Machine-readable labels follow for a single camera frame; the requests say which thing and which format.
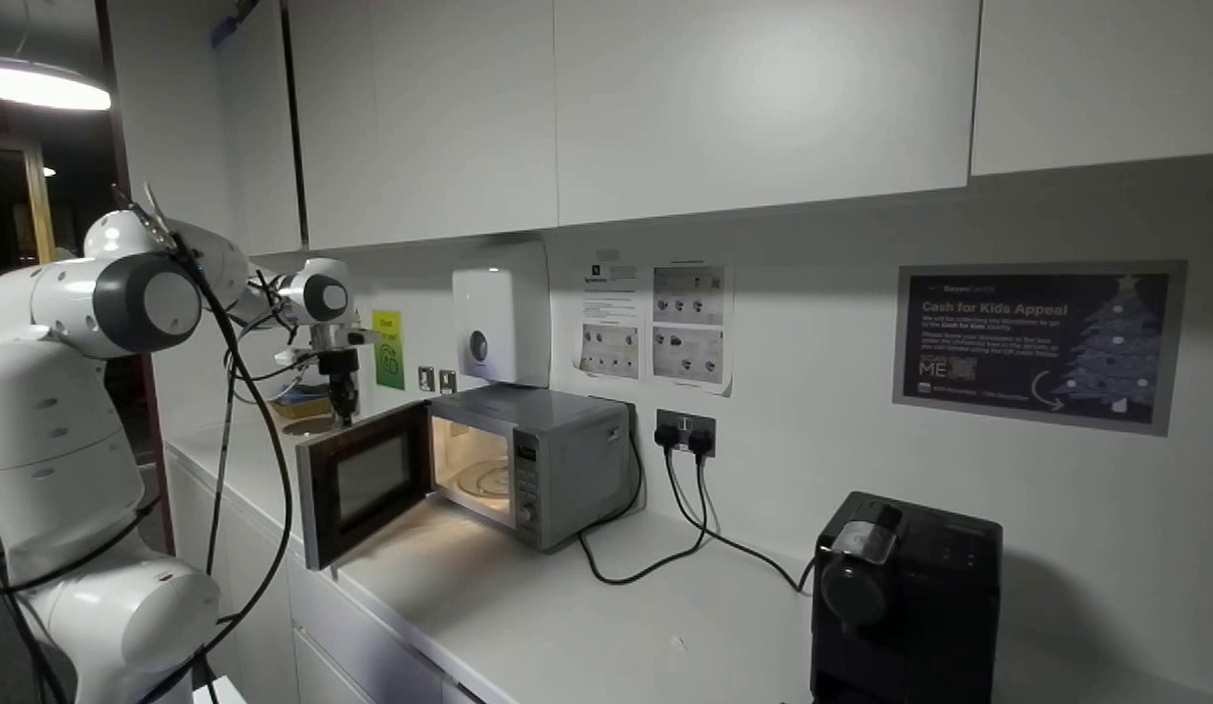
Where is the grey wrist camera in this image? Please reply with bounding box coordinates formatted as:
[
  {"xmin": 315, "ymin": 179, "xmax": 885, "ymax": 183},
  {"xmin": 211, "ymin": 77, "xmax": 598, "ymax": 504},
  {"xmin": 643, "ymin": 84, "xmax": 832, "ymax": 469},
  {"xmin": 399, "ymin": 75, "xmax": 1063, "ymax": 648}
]
[{"xmin": 269, "ymin": 325, "xmax": 377, "ymax": 366}]

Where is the black coffee machine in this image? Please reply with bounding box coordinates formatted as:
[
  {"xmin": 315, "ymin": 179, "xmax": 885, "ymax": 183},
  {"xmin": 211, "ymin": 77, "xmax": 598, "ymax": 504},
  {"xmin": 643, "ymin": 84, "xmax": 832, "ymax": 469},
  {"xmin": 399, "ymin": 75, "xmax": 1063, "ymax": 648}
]
[{"xmin": 811, "ymin": 488, "xmax": 1008, "ymax": 704}]

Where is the glass microwave turntable plate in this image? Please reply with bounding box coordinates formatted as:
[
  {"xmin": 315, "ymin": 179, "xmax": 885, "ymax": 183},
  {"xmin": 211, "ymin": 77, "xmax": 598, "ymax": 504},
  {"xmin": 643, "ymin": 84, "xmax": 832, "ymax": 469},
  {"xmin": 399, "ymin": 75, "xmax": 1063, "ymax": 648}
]
[{"xmin": 447, "ymin": 453, "xmax": 518, "ymax": 521}]

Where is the round ceiling light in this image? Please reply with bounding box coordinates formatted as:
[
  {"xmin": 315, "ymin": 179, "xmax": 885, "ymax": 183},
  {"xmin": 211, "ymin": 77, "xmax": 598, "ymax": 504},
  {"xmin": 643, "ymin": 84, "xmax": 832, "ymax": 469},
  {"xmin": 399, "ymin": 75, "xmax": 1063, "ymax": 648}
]
[{"xmin": 0, "ymin": 53, "xmax": 119, "ymax": 119}]

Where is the white laminated instruction sheet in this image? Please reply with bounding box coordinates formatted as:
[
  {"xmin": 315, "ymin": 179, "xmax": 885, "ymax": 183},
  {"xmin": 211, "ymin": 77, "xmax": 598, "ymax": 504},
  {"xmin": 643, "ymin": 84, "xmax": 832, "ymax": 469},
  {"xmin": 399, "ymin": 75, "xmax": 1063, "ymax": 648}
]
[
  {"xmin": 575, "ymin": 253, "xmax": 648, "ymax": 385},
  {"xmin": 648, "ymin": 263, "xmax": 732, "ymax": 390}
]

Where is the double wall power socket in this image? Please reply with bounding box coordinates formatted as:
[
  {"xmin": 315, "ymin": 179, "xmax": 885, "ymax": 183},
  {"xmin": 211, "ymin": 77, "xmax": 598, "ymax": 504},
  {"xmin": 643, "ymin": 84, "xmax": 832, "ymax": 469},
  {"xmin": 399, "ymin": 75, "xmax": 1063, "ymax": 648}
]
[{"xmin": 648, "ymin": 406, "xmax": 724, "ymax": 462}]

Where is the green clean after use poster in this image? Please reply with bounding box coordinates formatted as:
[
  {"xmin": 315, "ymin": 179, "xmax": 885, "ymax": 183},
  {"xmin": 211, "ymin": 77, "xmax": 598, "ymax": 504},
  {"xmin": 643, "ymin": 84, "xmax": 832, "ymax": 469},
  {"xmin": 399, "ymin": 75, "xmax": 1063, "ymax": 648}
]
[{"xmin": 368, "ymin": 310, "xmax": 412, "ymax": 396}]

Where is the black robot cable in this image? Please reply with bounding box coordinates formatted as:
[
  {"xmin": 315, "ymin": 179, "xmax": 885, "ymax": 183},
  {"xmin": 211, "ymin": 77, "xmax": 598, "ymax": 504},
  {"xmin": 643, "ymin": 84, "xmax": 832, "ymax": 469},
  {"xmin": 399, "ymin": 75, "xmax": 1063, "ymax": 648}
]
[{"xmin": 0, "ymin": 192, "xmax": 304, "ymax": 704}]

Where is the white upper cabinet door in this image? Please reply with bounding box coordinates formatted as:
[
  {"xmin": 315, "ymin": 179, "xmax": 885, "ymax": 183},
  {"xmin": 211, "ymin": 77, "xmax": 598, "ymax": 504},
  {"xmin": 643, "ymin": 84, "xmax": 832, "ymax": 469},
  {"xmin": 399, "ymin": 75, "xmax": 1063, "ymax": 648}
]
[
  {"xmin": 287, "ymin": 0, "xmax": 562, "ymax": 252},
  {"xmin": 553, "ymin": 0, "xmax": 986, "ymax": 226},
  {"xmin": 970, "ymin": 0, "xmax": 1213, "ymax": 179}
]

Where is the wooden door frame post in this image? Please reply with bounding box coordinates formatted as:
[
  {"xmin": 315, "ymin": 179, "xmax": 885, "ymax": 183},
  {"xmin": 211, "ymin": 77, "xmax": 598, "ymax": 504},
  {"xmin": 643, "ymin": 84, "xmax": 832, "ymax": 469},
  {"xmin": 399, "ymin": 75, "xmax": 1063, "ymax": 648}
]
[{"xmin": 14, "ymin": 136, "xmax": 57, "ymax": 268}]

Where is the silver microwave oven body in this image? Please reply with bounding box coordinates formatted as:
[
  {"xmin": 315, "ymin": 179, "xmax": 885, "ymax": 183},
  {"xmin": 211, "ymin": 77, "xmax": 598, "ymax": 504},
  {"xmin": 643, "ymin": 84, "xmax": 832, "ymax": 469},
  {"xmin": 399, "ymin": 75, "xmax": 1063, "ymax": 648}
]
[{"xmin": 425, "ymin": 381, "xmax": 645, "ymax": 555}]

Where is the dark framed wall poster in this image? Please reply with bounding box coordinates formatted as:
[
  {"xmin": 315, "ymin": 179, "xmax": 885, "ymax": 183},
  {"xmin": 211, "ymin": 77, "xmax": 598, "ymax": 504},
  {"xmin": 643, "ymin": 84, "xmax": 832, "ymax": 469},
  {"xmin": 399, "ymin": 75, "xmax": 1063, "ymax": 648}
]
[{"xmin": 891, "ymin": 259, "xmax": 1191, "ymax": 443}]

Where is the black microwave power cable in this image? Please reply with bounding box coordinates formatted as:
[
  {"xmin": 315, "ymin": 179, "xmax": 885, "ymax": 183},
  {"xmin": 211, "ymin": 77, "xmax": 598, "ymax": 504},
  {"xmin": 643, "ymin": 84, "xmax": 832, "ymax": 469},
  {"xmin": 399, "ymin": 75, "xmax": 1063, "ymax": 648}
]
[{"xmin": 575, "ymin": 422, "xmax": 716, "ymax": 591}]

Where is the white base cabinet unit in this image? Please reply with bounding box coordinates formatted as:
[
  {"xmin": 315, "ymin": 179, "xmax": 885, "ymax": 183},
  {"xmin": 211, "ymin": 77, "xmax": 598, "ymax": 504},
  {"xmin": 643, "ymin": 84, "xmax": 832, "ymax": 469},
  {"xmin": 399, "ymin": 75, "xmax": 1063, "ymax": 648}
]
[{"xmin": 160, "ymin": 443, "xmax": 486, "ymax": 704}]

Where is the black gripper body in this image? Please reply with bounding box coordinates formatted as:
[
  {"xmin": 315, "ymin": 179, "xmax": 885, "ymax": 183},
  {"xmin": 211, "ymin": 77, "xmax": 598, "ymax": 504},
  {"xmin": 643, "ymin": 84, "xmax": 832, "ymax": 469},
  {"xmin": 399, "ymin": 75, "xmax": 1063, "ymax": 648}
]
[{"xmin": 315, "ymin": 346, "xmax": 365, "ymax": 390}]

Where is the silver microwave oven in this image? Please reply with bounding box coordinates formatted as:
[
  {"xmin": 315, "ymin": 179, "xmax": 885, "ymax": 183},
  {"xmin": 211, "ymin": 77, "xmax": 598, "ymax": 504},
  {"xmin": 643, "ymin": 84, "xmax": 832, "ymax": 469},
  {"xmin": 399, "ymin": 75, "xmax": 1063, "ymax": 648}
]
[{"xmin": 295, "ymin": 398, "xmax": 437, "ymax": 575}]

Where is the white paper towel dispenser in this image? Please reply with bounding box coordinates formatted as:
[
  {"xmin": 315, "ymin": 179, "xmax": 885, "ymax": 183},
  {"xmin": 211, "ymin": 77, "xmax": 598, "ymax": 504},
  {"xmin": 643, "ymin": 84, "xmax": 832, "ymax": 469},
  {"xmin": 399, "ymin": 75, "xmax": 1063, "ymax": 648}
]
[{"xmin": 450, "ymin": 263, "xmax": 520, "ymax": 389}]

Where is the black coffee machine cable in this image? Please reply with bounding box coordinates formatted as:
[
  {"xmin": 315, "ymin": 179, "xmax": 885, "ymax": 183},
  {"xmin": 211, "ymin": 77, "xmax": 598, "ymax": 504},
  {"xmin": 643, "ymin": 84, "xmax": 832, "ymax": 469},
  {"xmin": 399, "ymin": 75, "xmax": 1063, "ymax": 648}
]
[{"xmin": 681, "ymin": 422, "xmax": 822, "ymax": 600}]

